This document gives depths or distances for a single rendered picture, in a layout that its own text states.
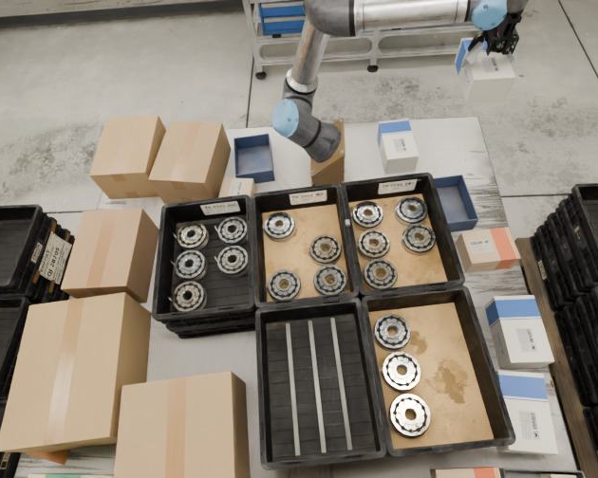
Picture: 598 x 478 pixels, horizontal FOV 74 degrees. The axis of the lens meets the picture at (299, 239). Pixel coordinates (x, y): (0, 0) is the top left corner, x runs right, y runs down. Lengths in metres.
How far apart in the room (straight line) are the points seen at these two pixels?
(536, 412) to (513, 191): 1.59
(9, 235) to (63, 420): 1.20
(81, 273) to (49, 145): 2.00
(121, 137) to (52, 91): 2.07
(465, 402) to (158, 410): 0.81
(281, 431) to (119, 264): 0.74
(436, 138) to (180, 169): 1.04
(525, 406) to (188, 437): 0.90
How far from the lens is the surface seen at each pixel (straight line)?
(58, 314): 1.42
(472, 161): 1.76
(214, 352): 1.39
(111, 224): 1.54
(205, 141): 1.63
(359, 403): 1.18
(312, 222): 1.37
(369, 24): 1.15
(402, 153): 1.61
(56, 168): 3.21
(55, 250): 2.22
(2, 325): 2.23
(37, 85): 3.96
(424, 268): 1.31
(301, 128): 1.43
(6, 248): 2.27
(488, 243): 1.48
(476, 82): 1.40
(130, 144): 1.75
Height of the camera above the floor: 2.00
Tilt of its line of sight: 61 degrees down
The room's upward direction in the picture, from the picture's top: 10 degrees counter-clockwise
